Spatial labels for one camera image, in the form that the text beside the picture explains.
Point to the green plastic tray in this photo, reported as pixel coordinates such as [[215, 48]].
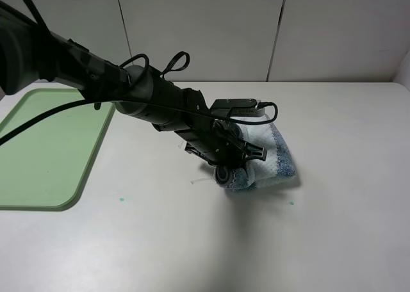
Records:
[[46, 166]]

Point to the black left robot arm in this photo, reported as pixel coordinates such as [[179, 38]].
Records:
[[30, 53]]

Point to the blue white striped towel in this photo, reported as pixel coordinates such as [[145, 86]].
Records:
[[277, 168]]

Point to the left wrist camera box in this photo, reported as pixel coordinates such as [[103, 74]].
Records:
[[237, 108]]

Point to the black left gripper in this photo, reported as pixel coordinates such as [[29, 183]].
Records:
[[220, 143]]

